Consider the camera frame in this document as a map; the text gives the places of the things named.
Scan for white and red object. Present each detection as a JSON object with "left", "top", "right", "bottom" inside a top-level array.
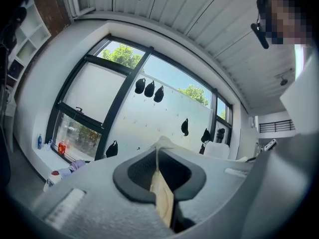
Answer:
[{"left": 42, "top": 170, "right": 63, "bottom": 193}]

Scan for purple cloth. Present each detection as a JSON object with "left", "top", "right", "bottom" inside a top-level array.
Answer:
[{"left": 59, "top": 159, "right": 87, "bottom": 180}]

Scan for black window frame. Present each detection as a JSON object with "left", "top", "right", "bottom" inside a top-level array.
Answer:
[{"left": 45, "top": 35, "right": 234, "bottom": 164}]

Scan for white pegboard panel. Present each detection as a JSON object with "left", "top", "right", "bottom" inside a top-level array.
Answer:
[{"left": 99, "top": 66, "right": 213, "bottom": 159}]

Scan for black flask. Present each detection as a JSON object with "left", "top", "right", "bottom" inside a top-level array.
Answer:
[{"left": 216, "top": 127, "right": 226, "bottom": 143}]

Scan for person's white shirt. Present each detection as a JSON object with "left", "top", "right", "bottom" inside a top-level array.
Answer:
[{"left": 279, "top": 43, "right": 319, "bottom": 135}]

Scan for white container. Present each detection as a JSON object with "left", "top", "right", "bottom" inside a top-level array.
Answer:
[{"left": 203, "top": 141, "right": 230, "bottom": 160}]

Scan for black cap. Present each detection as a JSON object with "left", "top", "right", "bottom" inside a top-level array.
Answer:
[
  {"left": 180, "top": 118, "right": 190, "bottom": 137},
  {"left": 153, "top": 85, "right": 165, "bottom": 103},
  {"left": 200, "top": 127, "right": 211, "bottom": 144},
  {"left": 144, "top": 80, "right": 156, "bottom": 98},
  {"left": 105, "top": 140, "right": 119, "bottom": 158},
  {"left": 134, "top": 78, "right": 147, "bottom": 95}
]

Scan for black head-worn camera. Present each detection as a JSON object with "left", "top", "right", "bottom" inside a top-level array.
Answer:
[{"left": 250, "top": 22, "right": 270, "bottom": 50}]

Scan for white cube shelf unit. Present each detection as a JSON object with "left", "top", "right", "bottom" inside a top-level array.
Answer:
[{"left": 6, "top": 2, "right": 52, "bottom": 84}]

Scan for grey clothes with black collar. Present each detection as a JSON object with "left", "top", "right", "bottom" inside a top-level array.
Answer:
[{"left": 32, "top": 135, "right": 314, "bottom": 239}]

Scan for black railing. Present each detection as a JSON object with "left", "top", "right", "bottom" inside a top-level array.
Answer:
[{"left": 258, "top": 119, "right": 296, "bottom": 133}]

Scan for red bottle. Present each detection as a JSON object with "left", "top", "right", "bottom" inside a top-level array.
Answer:
[{"left": 57, "top": 139, "right": 67, "bottom": 155}]

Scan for white roller blind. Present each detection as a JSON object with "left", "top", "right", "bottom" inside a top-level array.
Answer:
[{"left": 63, "top": 60, "right": 128, "bottom": 125}]

